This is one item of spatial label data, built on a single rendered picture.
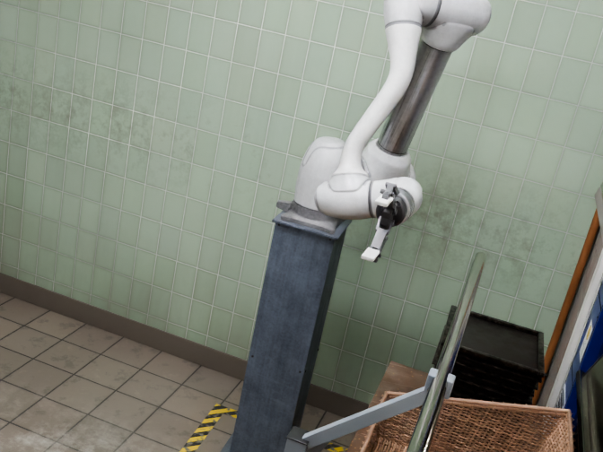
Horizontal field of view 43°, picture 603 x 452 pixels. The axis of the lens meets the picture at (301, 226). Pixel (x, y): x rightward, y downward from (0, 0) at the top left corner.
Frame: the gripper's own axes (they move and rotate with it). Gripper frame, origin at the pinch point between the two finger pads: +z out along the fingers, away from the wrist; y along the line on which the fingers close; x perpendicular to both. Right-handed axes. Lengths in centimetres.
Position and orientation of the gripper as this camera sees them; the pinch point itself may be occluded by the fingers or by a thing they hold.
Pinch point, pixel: (374, 230)
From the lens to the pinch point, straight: 175.4
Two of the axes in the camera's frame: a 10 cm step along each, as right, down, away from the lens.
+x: -9.3, -2.8, 2.4
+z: -3.2, 2.6, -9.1
